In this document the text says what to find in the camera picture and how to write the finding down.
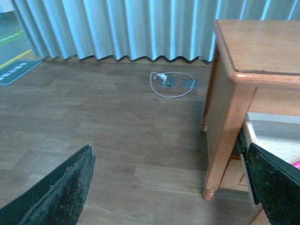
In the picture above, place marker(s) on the open metal floor socket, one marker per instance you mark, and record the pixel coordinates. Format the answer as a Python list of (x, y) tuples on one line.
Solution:
[(167, 81)]

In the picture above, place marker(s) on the pink marker with white caps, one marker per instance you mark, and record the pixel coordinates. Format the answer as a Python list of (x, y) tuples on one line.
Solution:
[(296, 164)]

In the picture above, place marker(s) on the wooden drawer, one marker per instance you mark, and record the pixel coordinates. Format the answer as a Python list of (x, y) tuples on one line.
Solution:
[(234, 176), (279, 135)]

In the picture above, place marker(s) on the wooden nightstand cabinet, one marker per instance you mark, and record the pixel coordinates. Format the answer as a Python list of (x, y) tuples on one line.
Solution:
[(256, 68)]

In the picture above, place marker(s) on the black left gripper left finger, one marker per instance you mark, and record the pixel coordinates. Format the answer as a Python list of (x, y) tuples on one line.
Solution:
[(58, 198)]

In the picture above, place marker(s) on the closed metal floor socket cover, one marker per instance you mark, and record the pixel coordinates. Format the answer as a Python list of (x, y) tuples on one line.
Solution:
[(189, 83)]

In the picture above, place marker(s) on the green floor sign mat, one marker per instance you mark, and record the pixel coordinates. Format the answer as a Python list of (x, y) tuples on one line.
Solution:
[(16, 69)]

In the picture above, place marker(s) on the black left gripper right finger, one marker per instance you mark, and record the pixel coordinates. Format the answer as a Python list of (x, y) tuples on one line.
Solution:
[(276, 185)]

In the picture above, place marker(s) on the pale blue pleated curtain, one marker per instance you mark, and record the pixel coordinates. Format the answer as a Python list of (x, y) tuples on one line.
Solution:
[(137, 28)]

